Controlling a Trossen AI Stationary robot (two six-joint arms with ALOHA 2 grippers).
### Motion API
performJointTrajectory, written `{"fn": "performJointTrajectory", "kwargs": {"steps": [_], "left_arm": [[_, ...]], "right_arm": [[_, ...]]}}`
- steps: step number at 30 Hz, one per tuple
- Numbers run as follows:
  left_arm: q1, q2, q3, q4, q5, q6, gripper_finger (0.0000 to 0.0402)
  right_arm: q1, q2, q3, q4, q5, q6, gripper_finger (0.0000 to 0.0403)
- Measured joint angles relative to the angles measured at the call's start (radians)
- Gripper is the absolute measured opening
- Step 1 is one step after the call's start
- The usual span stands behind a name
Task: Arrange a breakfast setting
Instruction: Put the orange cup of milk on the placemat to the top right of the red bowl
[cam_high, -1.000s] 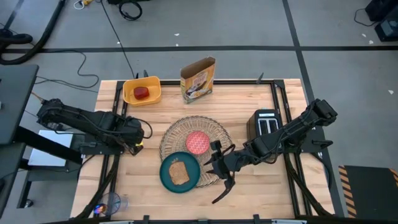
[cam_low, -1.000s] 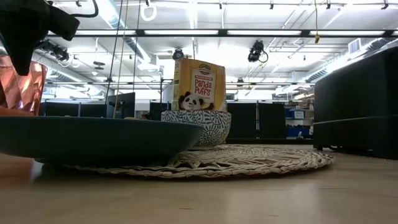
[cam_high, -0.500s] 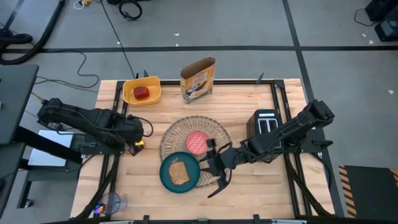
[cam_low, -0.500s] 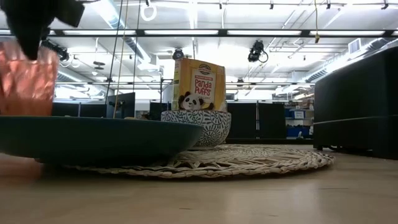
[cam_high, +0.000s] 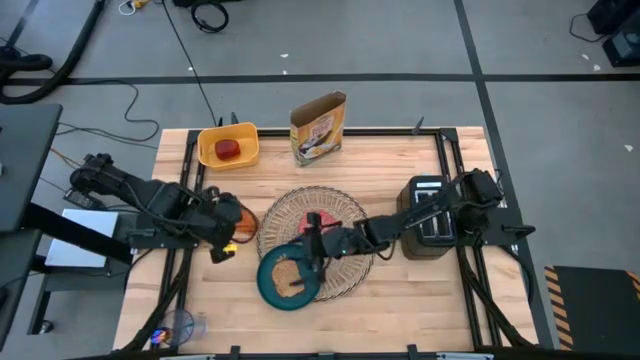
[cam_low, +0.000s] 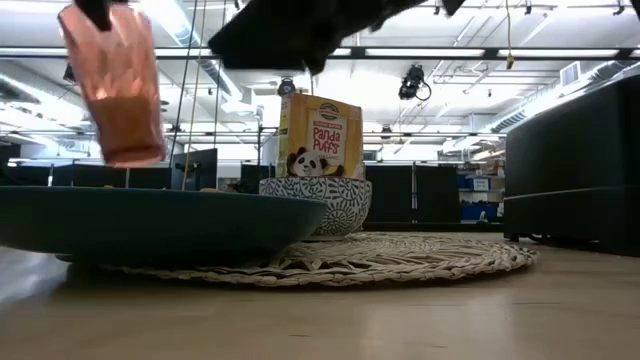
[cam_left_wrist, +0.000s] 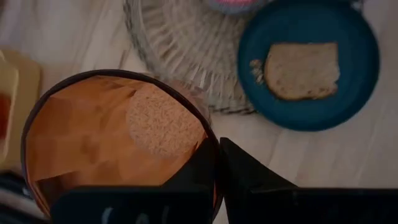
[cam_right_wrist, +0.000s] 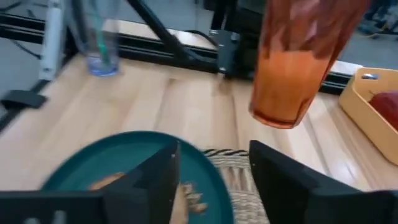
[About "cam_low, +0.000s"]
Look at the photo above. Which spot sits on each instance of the black room divider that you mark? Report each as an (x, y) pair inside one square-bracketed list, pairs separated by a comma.
[(400, 195)]

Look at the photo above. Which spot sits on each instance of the dark office partition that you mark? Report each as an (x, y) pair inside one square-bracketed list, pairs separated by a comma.
[(195, 170)]

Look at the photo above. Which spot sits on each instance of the Panda Puffs cereal box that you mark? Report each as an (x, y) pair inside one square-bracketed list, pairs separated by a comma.
[(325, 135)]

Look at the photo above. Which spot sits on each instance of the patterned ceramic bowl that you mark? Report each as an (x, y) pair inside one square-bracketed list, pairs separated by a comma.
[(335, 205)]

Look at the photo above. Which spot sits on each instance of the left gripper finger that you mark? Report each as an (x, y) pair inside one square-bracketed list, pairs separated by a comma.
[(96, 12)]

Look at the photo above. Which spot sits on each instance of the black rig frame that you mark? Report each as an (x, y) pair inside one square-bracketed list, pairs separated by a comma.
[(357, 52)]

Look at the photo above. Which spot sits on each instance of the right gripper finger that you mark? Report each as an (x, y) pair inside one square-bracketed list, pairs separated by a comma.
[(270, 40)]

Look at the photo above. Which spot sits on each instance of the teal plate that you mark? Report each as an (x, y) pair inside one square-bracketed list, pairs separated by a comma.
[(150, 220)]

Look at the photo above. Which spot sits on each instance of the black toaster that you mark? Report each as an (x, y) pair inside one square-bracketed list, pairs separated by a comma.
[(575, 175)]

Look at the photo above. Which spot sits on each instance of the round woven placemat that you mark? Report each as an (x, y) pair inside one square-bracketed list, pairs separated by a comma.
[(400, 260)]

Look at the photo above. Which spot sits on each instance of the orange plastic tumbler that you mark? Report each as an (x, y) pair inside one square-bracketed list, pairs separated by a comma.
[(120, 100)]

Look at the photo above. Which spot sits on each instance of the blue storage shelf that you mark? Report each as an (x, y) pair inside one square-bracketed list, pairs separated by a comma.
[(480, 200)]

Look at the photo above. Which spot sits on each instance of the black overhead camera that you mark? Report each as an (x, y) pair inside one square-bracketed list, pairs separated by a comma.
[(412, 80)]

